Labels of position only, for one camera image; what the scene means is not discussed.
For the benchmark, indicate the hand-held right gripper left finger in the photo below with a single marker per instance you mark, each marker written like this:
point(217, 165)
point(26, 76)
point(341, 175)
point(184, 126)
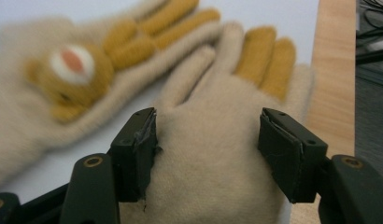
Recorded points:
point(133, 155)

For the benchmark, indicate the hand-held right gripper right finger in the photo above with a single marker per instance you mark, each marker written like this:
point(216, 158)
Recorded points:
point(289, 155)

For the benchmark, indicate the beige and yellow knit glove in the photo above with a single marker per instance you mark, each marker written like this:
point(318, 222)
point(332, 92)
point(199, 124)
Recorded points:
point(208, 149)

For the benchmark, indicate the beige glove with bear face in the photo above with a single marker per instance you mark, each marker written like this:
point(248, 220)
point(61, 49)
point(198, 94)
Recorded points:
point(55, 81)

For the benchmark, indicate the black metal bar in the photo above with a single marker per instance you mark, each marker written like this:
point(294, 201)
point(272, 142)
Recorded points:
point(373, 56)

